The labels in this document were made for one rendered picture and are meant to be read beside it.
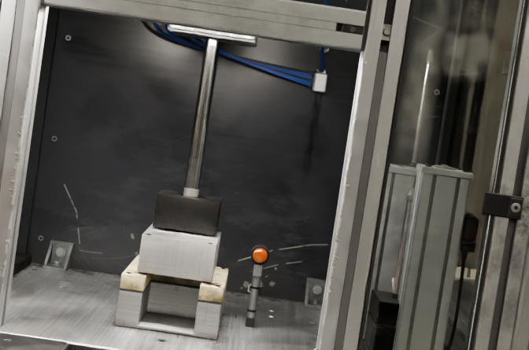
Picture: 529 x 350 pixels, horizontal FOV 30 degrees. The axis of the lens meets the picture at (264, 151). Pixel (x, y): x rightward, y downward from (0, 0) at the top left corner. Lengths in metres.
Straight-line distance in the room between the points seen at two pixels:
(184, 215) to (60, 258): 0.34
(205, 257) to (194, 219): 0.08
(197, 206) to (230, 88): 0.30
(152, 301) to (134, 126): 0.34
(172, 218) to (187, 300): 0.11
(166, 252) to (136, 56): 0.41
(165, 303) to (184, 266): 0.10
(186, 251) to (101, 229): 0.35
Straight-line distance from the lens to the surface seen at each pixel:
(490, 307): 1.18
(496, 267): 1.17
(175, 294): 1.34
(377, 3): 1.14
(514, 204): 1.16
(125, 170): 1.57
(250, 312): 1.36
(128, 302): 1.27
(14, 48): 1.16
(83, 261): 1.60
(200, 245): 1.26
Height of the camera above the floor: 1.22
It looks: 3 degrees down
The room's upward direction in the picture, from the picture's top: 8 degrees clockwise
